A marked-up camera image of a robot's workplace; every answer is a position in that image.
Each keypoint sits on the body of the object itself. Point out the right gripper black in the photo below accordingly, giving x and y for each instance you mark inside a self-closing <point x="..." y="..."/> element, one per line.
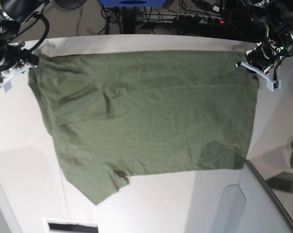
<point x="17" y="55"/>

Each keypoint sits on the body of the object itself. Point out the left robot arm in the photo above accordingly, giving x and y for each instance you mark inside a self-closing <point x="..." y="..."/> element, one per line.
<point x="275" y="34"/>

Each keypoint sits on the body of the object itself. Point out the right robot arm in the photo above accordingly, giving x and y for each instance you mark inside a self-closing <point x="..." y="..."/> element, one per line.
<point x="16" y="17"/>

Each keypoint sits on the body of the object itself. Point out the blue plastic bin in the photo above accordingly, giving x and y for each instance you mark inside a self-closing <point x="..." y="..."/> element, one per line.
<point x="132" y="3"/>

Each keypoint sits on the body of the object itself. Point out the black table leg post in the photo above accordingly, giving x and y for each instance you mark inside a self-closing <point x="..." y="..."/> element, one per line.
<point x="129" y="20"/>

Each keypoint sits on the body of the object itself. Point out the power strip with red light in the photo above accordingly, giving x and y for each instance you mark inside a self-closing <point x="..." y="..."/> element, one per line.
<point x="197" y="19"/>

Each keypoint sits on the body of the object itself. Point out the green t-shirt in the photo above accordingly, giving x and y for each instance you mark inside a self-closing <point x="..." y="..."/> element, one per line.
<point x="117" y="115"/>

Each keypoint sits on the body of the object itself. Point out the black round fan base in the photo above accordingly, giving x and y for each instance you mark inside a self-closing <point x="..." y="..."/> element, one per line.
<point x="70" y="4"/>

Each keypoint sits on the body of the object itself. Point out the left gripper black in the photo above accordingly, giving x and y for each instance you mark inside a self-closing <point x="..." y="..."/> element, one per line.
<point x="262" y="57"/>

